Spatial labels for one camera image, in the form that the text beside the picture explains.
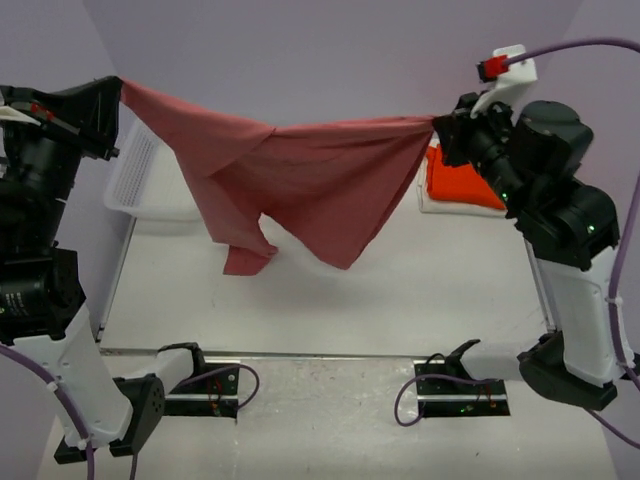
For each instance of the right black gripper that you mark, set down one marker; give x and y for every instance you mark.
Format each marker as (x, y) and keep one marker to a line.
(454, 128)

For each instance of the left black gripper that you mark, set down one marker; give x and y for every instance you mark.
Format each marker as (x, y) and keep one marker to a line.
(85, 115)

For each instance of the pink t shirt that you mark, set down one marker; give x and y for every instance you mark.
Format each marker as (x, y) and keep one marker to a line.
(332, 186)

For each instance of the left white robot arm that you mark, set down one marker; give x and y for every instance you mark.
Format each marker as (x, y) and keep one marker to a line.
(45, 321)

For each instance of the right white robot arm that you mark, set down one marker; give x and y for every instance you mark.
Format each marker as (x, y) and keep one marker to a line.
(571, 233)

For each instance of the folded orange t shirt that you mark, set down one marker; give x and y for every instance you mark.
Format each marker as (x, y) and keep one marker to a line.
(456, 184)

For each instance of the folded white t shirt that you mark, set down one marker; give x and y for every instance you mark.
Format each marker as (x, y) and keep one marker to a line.
(426, 205)

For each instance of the white plastic basket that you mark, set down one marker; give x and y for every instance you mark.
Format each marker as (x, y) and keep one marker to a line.
(147, 182)

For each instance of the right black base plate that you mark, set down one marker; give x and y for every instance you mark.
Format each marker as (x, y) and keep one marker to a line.
(440, 398)

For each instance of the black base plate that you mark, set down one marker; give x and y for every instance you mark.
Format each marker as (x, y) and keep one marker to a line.
(215, 396)
(440, 398)

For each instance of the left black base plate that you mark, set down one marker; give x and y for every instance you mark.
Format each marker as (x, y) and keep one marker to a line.
(215, 396)

